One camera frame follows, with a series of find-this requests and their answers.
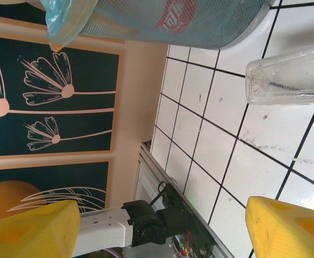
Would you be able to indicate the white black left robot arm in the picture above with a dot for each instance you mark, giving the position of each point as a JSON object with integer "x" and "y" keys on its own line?
{"x": 105, "y": 225}

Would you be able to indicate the blue mesh bin with bag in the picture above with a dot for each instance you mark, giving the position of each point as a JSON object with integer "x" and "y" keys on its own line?
{"x": 113, "y": 21}

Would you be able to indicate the red label cola bottle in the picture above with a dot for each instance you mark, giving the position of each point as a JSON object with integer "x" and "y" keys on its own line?
{"x": 175, "y": 16}

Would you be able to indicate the clear bottle butterfly label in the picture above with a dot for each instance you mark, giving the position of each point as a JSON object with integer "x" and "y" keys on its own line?
{"x": 285, "y": 80}

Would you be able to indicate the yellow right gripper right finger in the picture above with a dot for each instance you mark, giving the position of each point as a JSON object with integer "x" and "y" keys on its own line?
{"x": 288, "y": 231}

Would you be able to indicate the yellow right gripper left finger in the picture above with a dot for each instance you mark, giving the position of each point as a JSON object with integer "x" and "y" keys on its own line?
{"x": 30, "y": 233}

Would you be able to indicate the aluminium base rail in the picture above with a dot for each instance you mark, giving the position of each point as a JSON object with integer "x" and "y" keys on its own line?
{"x": 156, "y": 166}

